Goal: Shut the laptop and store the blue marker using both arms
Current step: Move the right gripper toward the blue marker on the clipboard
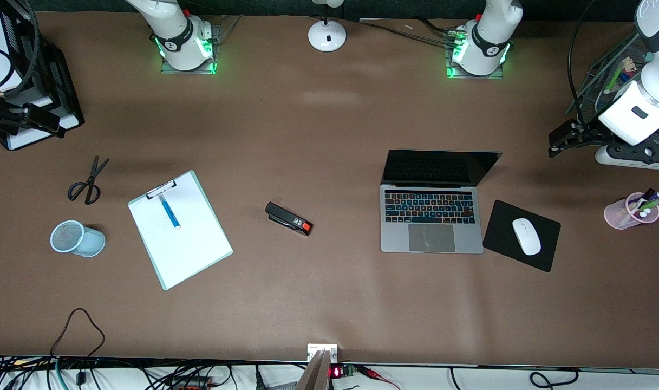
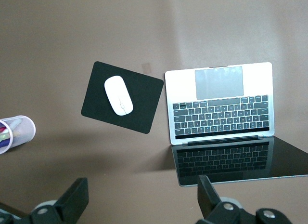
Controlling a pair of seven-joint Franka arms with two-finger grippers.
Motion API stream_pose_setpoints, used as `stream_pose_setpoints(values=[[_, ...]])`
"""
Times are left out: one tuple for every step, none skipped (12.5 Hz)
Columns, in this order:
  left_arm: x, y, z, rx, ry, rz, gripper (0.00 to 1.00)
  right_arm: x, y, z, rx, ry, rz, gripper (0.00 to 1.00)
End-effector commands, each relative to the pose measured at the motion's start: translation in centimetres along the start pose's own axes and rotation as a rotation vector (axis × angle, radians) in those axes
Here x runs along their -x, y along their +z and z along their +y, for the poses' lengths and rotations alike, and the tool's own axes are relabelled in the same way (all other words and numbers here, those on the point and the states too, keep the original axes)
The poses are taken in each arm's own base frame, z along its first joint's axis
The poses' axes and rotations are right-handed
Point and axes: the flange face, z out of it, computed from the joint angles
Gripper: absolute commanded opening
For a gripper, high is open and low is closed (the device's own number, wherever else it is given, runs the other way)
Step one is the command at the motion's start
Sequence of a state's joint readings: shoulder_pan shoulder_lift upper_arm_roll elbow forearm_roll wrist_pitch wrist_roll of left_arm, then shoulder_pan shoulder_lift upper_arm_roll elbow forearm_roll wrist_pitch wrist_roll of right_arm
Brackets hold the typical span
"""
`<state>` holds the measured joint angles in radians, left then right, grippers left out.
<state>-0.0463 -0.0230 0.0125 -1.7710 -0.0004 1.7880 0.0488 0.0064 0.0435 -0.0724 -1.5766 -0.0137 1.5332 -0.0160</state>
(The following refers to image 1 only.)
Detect black cable bundle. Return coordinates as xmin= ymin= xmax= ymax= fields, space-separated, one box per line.
xmin=356 ymin=16 xmax=465 ymax=47

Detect grey mounting beam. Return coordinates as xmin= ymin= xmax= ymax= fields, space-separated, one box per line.
xmin=296 ymin=349 xmax=333 ymax=390

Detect black coiled cable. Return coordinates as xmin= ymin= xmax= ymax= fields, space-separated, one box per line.
xmin=528 ymin=368 xmax=580 ymax=390

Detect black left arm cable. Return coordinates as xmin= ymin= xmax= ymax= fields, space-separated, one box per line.
xmin=566 ymin=0 xmax=598 ymax=131

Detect white round stand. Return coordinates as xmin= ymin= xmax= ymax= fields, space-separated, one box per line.
xmin=308 ymin=0 xmax=347 ymax=53

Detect light blue mesh cup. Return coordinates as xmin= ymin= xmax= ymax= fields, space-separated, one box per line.
xmin=50 ymin=220 xmax=106 ymax=258

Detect black scissors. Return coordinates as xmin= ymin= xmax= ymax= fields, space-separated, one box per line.
xmin=67 ymin=156 xmax=110 ymax=205

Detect orange black power strip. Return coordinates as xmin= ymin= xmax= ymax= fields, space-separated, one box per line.
xmin=169 ymin=376 xmax=212 ymax=390

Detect light green clipboard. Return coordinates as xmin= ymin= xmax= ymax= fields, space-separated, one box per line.
xmin=127 ymin=170 xmax=234 ymax=291

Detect black stapler red tip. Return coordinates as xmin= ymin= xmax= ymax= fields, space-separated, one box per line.
xmin=265 ymin=201 xmax=314 ymax=237

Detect silver laptop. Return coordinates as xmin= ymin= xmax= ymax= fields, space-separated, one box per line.
xmin=380 ymin=149 xmax=503 ymax=255

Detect white paper sheet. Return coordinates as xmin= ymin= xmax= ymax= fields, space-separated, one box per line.
xmin=129 ymin=174 xmax=231 ymax=288

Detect white computer mouse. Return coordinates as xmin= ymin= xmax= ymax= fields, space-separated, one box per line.
xmin=512 ymin=218 xmax=542 ymax=256

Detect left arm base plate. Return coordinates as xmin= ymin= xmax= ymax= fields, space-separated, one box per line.
xmin=445 ymin=30 xmax=506 ymax=81

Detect white mounting bracket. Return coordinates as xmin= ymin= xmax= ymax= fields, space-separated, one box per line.
xmin=307 ymin=343 xmax=338 ymax=363

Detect blue marker white cap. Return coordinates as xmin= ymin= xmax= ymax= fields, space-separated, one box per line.
xmin=158 ymin=194 xmax=181 ymax=230

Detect red wire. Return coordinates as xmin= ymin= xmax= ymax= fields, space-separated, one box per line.
xmin=356 ymin=365 xmax=401 ymax=390

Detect green marker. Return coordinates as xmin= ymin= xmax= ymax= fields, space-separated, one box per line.
xmin=603 ymin=64 xmax=625 ymax=94

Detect black mouse pad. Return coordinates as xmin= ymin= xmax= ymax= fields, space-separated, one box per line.
xmin=482 ymin=199 xmax=562 ymax=273

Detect grey wire mesh tray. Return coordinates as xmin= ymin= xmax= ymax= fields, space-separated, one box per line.
xmin=566 ymin=30 xmax=659 ymax=159

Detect pink translucent pen cup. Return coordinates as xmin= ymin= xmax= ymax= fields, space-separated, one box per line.
xmin=603 ymin=192 xmax=659 ymax=230

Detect black stacked document tray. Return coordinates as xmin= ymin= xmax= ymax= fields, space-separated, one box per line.
xmin=0 ymin=11 xmax=85 ymax=151

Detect thin black cable loop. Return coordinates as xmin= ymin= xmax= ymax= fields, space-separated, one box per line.
xmin=49 ymin=308 xmax=106 ymax=361

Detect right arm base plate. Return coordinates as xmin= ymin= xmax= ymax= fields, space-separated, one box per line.
xmin=160 ymin=22 xmax=222 ymax=75

